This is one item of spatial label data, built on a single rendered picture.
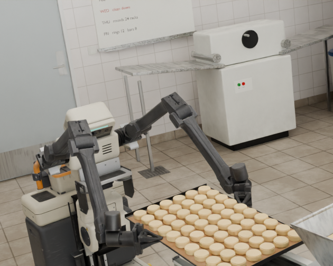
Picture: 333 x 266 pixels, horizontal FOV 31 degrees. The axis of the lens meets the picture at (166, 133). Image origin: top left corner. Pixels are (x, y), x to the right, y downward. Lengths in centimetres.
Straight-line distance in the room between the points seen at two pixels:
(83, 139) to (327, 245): 127
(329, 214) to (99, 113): 161
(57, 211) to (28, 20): 321
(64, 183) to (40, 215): 21
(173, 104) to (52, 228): 104
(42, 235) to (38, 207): 15
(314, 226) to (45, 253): 205
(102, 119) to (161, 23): 370
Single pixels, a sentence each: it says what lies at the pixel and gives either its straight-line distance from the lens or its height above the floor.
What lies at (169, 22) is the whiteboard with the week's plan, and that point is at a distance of 649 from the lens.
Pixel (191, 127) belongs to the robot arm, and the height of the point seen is 123.
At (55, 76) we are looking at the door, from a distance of 620.
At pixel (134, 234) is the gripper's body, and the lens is 214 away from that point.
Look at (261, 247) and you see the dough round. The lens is 202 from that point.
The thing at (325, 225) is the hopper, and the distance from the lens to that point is 147.
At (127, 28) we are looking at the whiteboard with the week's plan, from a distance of 632.
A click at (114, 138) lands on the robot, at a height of 113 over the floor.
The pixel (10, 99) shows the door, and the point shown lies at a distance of 615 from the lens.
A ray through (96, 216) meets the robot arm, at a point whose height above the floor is 106.
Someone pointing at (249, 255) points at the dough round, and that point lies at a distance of 198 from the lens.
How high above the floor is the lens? 193
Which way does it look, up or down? 16 degrees down
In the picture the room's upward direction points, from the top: 8 degrees counter-clockwise
